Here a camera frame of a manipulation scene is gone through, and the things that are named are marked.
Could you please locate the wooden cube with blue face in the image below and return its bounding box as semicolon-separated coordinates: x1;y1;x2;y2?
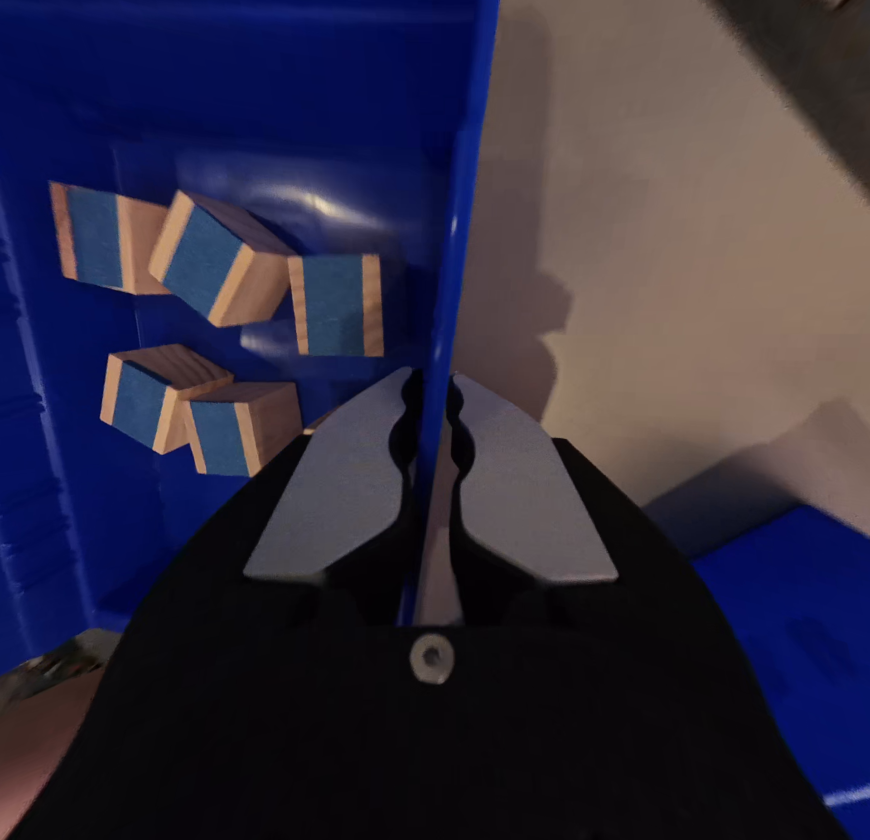
182;380;303;478
49;181;174;296
100;344;235;455
287;252;385;358
148;189;296;329

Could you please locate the blue plastic bin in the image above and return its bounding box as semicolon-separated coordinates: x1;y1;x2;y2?
0;0;505;678
642;503;870;840

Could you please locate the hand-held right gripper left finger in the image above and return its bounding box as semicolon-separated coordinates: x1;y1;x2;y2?
243;366;424;589

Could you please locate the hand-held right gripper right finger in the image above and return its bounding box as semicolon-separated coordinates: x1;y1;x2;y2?
449;372;619;588

